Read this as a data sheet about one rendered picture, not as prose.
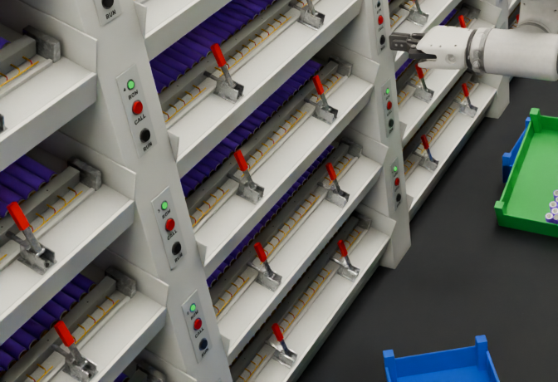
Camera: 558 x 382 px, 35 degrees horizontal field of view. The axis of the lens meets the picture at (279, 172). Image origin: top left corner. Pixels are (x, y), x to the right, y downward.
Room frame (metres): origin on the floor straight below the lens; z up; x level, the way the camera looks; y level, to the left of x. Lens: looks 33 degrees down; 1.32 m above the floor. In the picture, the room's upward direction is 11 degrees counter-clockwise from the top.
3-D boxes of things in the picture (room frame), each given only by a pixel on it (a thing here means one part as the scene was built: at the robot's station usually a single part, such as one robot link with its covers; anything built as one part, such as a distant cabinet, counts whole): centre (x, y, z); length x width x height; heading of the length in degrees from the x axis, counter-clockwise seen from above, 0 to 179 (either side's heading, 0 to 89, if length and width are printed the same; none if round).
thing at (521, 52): (1.44, -0.49, 0.56); 0.13 x 0.09 x 0.08; 53
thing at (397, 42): (1.56, -0.28, 0.56); 0.07 x 0.03 x 0.03; 53
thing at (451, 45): (1.52, -0.37, 0.56); 0.11 x 0.10 x 0.07; 53
